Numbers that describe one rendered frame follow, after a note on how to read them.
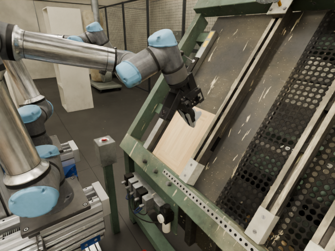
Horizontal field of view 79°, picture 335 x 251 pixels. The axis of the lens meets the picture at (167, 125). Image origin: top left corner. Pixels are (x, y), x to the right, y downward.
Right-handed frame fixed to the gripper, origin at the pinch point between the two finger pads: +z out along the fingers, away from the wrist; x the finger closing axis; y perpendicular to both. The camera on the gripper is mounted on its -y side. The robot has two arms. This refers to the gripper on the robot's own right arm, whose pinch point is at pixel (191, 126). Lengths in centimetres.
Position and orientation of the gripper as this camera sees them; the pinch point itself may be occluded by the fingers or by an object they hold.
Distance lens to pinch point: 79.0
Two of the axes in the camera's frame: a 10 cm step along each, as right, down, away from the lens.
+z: 3.6, 7.0, 6.1
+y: 7.3, -6.2, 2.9
